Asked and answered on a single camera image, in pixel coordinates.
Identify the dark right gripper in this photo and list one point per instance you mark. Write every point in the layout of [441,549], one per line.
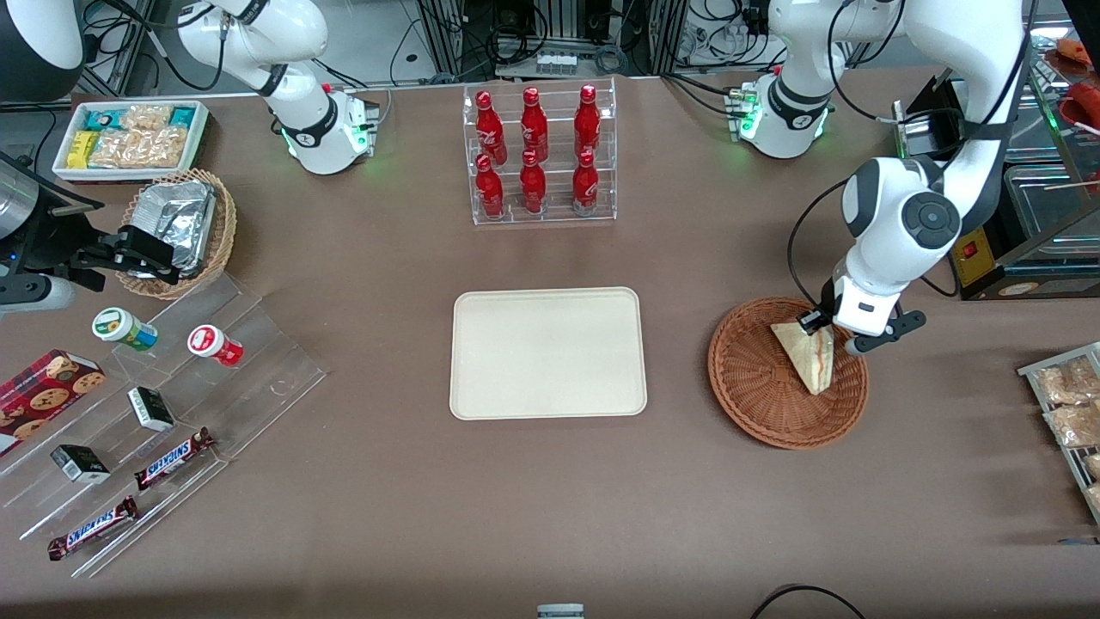
[88,256]

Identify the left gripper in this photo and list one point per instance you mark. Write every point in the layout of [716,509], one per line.
[811,321]

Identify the triangular sandwich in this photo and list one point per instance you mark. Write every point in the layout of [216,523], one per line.
[808,357]

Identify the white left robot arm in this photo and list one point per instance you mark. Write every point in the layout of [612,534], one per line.
[902,219]

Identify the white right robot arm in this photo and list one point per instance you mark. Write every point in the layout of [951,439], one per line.
[318,129]

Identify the large brown wicker basket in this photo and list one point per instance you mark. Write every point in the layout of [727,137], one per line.
[756,387]

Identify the small tan wicker basket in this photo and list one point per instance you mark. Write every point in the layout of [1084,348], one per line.
[225,228]

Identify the tray of packaged snacks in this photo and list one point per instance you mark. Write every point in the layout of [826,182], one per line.
[1031,371]

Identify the beige plastic tray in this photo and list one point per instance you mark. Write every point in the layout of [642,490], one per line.
[547,352]

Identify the silver foil container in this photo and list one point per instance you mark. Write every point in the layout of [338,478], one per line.
[180,219]

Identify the green lid white cup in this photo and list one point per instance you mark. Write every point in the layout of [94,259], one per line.
[120,328]

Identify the clear bag of crackers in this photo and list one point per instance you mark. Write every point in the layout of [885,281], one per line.
[142,148]

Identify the yellow snack packet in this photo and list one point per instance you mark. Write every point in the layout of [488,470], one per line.
[82,149]

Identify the red lid cup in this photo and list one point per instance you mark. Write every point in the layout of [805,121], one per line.
[213,344]

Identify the teal snack packet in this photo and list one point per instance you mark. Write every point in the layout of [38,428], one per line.
[182,116]
[103,119]

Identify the small clear cracker bag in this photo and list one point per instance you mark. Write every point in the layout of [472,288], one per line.
[146,117]

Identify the white plastic snack bin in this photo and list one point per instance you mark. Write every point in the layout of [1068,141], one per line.
[202,129]

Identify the small black box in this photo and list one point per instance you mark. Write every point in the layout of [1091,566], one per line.
[151,409]
[80,463]

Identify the red plaid cookie box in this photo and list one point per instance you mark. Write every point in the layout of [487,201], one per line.
[43,395]

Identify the clear acrylic stepped stand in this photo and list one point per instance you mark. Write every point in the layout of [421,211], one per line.
[258,361]

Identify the black food warmer machine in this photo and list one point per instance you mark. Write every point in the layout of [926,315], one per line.
[975,258]

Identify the Snickers chocolate bar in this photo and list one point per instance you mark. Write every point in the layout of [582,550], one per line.
[93,528]
[172,460]

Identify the grey metal device box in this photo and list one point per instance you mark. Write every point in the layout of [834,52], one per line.
[919,133]

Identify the clear bag of snacks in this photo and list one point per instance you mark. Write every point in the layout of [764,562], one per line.
[1078,425]
[1093,466]
[1070,383]
[1095,497]

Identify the steel pan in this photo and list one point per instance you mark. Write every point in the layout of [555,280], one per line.
[1035,137]
[1048,202]

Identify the red soda bottle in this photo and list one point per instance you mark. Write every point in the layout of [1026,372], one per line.
[585,185]
[587,119]
[533,187]
[534,120]
[488,125]
[490,191]

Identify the clear acrylic bottle rack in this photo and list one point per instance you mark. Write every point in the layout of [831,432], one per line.
[559,219]

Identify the white power strip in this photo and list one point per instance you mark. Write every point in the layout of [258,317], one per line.
[557,62]

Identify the small grey white object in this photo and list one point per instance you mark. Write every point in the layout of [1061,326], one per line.
[560,611]

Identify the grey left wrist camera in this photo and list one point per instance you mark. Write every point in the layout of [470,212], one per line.
[885,334]

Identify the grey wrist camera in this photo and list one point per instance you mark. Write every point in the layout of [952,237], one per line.
[885,334]
[34,294]

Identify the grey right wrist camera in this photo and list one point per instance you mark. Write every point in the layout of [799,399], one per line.
[34,294]

